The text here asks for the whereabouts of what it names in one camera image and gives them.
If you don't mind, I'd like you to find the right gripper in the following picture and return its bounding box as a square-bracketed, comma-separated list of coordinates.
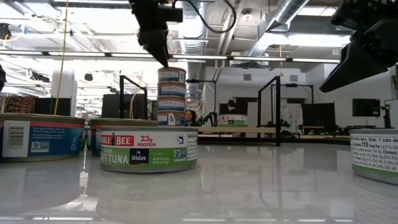
[319, 0, 398, 93]

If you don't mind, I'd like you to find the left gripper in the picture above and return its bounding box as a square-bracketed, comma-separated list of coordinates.
[129, 0, 171, 68]

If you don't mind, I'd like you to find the ceiling light strip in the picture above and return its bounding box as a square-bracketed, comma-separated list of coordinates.
[291, 57, 340, 64]
[172, 54, 228, 60]
[232, 56, 287, 62]
[110, 52, 155, 58]
[48, 51, 106, 57]

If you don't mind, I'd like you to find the black monitor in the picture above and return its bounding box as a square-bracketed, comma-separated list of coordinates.
[352, 98, 381, 118]
[34, 97, 72, 117]
[101, 93, 149, 120]

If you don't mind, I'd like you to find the large black screen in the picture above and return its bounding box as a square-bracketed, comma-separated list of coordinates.
[301, 102, 336, 134]

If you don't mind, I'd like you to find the light wooden tabletop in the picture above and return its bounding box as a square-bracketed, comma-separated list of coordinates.
[297, 134, 351, 140]

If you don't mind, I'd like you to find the white patterned board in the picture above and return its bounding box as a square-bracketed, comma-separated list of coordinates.
[281, 103, 304, 133]

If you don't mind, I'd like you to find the person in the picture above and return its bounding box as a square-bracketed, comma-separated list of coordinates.
[183, 109, 200, 128]
[219, 99, 239, 115]

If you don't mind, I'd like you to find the round ceiling sensor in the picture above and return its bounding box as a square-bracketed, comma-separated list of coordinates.
[241, 8, 254, 22]

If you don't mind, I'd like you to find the patterned tapestry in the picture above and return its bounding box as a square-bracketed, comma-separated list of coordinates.
[0, 94, 37, 114]

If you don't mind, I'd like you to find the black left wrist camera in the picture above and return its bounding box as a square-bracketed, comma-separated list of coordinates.
[160, 5, 184, 24]

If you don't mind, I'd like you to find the black stand with camera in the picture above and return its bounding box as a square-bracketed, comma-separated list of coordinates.
[379, 104, 393, 129]

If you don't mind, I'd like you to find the black metal frame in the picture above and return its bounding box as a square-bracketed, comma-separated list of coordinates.
[269, 82, 315, 134]

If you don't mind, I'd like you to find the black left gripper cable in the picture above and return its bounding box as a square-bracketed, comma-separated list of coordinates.
[172, 0, 238, 34]

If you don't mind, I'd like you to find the black aluminium rig frame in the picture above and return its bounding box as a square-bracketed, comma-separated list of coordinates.
[198, 136, 351, 146]

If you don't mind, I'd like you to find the silver ventilation duct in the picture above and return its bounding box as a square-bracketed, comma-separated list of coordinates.
[247, 0, 312, 58]

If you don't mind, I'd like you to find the yellow cable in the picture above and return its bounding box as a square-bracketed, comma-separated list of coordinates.
[53, 0, 70, 116]

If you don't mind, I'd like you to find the wooden shelf with black frame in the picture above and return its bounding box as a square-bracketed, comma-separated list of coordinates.
[119, 74, 282, 147]

